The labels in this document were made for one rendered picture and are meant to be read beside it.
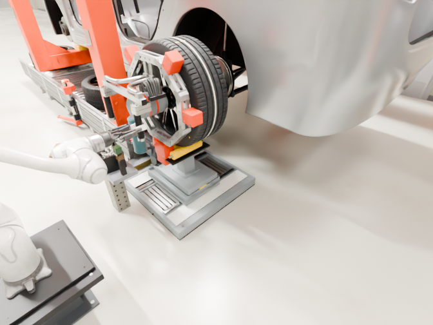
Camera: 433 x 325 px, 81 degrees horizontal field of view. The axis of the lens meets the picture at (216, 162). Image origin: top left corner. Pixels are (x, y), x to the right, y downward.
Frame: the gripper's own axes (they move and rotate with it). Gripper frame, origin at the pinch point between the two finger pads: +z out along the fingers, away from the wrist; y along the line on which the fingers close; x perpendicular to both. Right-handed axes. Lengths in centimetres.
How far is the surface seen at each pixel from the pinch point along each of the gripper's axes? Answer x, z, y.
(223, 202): -76, 48, 18
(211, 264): -83, 8, 46
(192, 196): -68, 30, 3
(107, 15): 44, 26, -65
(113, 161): -30.1, -9.6, -24.2
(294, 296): -82, 28, 94
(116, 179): -37.8, -13.1, -15.9
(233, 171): -76, 82, -2
